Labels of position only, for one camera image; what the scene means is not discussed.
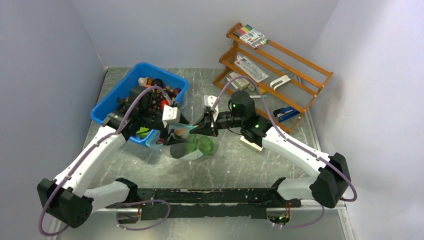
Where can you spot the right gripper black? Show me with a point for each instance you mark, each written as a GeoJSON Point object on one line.
{"type": "Point", "coordinates": [205, 127]}

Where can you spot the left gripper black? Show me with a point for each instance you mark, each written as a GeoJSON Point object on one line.
{"type": "Point", "coordinates": [174, 138]}

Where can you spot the clear zip top bag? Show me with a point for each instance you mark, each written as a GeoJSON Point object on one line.
{"type": "Point", "coordinates": [155, 142]}

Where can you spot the green napa cabbage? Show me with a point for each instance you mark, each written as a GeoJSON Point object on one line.
{"type": "Point", "coordinates": [202, 143]}

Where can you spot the dark plum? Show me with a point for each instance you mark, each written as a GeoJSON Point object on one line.
{"type": "Point", "coordinates": [178, 151]}

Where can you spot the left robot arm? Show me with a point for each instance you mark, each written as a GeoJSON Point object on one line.
{"type": "Point", "coordinates": [68, 197]}

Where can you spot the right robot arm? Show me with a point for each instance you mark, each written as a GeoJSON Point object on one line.
{"type": "Point", "coordinates": [328, 175]}

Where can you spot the red tomato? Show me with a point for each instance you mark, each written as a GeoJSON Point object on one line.
{"type": "Point", "coordinates": [163, 103]}

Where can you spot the purple grapes bunch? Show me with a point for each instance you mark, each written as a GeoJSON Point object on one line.
{"type": "Point", "coordinates": [156, 102]}

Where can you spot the green lime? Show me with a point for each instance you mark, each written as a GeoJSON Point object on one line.
{"type": "Point", "coordinates": [142, 132]}

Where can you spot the blue plastic bin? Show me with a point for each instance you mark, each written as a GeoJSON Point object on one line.
{"type": "Point", "coordinates": [122, 89]}

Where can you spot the small purple plum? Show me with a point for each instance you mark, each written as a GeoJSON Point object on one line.
{"type": "Point", "coordinates": [175, 92]}

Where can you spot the dark mangosteen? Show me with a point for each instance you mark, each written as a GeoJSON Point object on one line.
{"type": "Point", "coordinates": [157, 82]}

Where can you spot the white paper box on table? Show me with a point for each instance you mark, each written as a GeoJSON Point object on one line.
{"type": "Point", "coordinates": [250, 145]}

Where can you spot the green white box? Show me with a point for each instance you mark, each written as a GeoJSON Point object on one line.
{"type": "Point", "coordinates": [240, 83]}

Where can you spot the green capped white marker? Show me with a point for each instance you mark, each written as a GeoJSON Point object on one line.
{"type": "Point", "coordinates": [257, 96]}

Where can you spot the garlic bulb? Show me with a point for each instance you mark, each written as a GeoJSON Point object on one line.
{"type": "Point", "coordinates": [142, 81]}

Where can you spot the packaged item in blister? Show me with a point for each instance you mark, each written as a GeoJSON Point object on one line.
{"type": "Point", "coordinates": [250, 68]}

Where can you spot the blue stapler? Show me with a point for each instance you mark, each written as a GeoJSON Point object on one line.
{"type": "Point", "coordinates": [285, 113]}

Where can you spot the orange wooden shelf rack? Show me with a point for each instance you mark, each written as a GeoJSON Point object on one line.
{"type": "Point", "coordinates": [307, 78]}

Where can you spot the white stapler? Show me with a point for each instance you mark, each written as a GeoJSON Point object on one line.
{"type": "Point", "coordinates": [279, 82]}

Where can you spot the pack of coloured markers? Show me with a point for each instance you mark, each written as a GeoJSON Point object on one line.
{"type": "Point", "coordinates": [251, 37]}

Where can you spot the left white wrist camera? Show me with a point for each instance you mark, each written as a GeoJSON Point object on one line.
{"type": "Point", "coordinates": [170, 115]}

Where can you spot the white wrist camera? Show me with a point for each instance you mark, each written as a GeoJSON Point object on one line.
{"type": "Point", "coordinates": [209, 101]}
{"type": "Point", "coordinates": [170, 115]}

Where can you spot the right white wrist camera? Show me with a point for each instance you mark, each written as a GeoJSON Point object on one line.
{"type": "Point", "coordinates": [209, 101]}

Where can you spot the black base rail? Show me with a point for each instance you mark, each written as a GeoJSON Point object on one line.
{"type": "Point", "coordinates": [212, 203]}

